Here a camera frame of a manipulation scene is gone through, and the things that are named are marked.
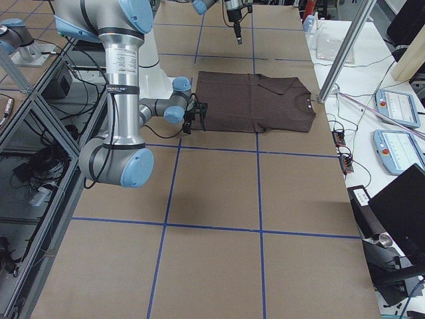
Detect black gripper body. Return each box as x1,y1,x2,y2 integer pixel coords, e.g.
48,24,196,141
184,100,199,128
226,7,242,27

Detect brown t-shirt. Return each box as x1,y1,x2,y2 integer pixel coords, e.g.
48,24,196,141
196,71,316,133

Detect spare grey robot arm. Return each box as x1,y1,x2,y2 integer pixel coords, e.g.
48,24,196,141
1,18,57,67

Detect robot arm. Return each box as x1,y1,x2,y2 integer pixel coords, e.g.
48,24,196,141
192,0,253,45
54,1,196,187

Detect red cylinder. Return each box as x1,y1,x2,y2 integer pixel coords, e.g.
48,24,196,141
303,0,316,20

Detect clear plastic tray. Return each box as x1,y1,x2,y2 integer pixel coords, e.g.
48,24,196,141
306,20,351,66

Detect orange black connector board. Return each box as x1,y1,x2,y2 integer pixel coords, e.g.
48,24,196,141
331,130,346,147

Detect teach pendant near person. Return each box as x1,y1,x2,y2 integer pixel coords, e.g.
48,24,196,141
375,89,420,129

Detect metal rod with white hook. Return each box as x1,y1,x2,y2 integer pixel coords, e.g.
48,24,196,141
332,85,424,140

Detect black power adapter box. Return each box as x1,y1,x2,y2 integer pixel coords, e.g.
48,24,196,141
347,185,392,240

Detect silver metal cup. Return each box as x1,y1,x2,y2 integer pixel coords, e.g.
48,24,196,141
376,233,393,249

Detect black laptop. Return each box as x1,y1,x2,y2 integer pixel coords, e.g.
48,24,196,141
369,164,424,265

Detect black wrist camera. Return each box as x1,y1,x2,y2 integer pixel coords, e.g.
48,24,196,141
193,101,208,120

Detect black camera cable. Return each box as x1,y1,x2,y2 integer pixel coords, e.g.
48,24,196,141
82,92,207,191

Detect aluminium frame post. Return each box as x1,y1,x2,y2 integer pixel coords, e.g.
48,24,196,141
318,0,377,104

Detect aluminium table frame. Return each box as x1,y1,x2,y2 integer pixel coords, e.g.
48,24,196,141
1,41,106,318

